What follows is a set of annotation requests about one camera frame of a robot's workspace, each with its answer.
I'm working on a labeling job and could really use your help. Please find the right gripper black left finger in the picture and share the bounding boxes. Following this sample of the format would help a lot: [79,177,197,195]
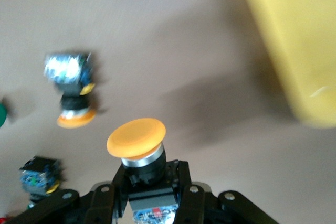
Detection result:
[12,165,132,224]

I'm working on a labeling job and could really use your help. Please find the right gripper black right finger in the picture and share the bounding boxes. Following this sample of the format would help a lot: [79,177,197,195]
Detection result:
[167,159,279,224]

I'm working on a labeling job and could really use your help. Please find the yellow mushroom push button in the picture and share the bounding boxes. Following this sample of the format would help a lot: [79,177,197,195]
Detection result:
[106,118,184,224]
[43,52,98,130]

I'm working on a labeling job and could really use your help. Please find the green push button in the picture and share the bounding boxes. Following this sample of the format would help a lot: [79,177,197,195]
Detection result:
[18,155,61,209]
[0,102,9,127]

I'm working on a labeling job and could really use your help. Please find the yellow plastic tray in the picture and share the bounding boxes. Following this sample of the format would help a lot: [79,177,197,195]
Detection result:
[235,0,336,130]

